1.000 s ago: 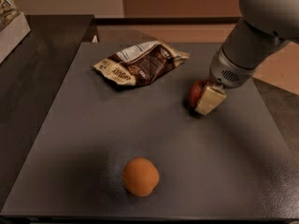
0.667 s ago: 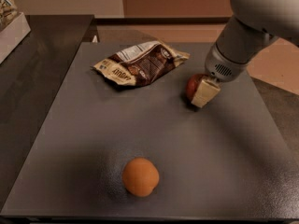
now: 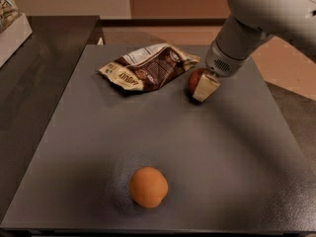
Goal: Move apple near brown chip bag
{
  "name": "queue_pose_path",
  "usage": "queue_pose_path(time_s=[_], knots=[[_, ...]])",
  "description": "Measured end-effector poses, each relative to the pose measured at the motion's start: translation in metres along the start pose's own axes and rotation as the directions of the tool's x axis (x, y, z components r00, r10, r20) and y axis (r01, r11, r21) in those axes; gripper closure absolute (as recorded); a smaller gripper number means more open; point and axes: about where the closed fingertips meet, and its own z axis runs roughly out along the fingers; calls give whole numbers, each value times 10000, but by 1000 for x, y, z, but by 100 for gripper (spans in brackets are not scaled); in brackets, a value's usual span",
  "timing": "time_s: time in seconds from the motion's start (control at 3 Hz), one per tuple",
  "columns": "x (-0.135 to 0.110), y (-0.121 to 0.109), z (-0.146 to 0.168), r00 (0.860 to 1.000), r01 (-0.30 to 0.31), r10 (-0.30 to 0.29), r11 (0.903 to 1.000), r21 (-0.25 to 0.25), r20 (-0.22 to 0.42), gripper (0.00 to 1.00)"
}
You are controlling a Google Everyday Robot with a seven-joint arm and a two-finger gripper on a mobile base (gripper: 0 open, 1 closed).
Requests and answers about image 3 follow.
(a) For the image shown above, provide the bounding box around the dark side counter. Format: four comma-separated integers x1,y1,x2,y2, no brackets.
0,16,103,222

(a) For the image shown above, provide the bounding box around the brown chip bag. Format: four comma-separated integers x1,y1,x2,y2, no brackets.
98,43,200,92

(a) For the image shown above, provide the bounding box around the white box with snacks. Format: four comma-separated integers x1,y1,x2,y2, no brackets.
0,0,33,67

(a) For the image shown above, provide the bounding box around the red apple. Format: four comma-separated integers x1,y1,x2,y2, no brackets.
188,68,206,95

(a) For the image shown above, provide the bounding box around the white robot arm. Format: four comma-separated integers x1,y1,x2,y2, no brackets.
189,0,316,102

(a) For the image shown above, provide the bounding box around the orange fruit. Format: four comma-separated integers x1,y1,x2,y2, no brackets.
129,166,169,208

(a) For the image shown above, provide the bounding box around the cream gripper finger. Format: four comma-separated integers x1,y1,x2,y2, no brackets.
193,71,220,103

